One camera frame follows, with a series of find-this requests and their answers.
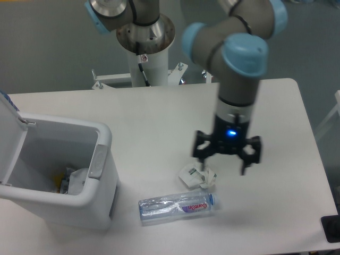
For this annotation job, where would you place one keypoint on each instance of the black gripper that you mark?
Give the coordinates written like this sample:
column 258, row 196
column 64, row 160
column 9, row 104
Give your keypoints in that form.
column 230, row 139

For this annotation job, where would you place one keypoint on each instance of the white push-lid trash can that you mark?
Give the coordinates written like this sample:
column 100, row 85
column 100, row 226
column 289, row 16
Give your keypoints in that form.
column 36, row 147

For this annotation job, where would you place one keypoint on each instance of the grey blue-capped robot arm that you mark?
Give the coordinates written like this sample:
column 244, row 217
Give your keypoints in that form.
column 234, row 51

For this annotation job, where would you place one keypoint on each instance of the trash inside bin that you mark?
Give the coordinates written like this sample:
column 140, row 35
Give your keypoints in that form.
column 70, row 181

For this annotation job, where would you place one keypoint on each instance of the crumpled white paper wrapper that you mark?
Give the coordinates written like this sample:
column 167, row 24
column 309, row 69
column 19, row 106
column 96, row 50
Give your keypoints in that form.
column 195, row 176

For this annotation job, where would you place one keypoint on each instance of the crushed clear plastic bottle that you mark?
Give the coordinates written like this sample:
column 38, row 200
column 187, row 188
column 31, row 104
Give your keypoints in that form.
column 177, row 205

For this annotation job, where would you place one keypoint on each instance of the black device at table edge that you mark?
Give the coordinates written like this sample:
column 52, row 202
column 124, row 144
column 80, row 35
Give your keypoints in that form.
column 330, row 225

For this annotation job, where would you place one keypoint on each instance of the blue-label bottle behind bin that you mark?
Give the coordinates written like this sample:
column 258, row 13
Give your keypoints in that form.
column 8, row 98

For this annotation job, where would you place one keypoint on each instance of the white frame foot with caster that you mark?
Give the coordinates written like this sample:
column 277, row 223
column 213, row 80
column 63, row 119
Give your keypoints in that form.
column 208, row 77

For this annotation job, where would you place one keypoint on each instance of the white frame at right edge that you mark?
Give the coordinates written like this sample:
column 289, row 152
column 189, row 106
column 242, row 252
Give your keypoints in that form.
column 329, row 120

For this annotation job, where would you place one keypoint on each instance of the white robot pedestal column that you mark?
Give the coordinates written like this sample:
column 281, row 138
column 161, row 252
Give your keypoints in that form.
column 147, row 51

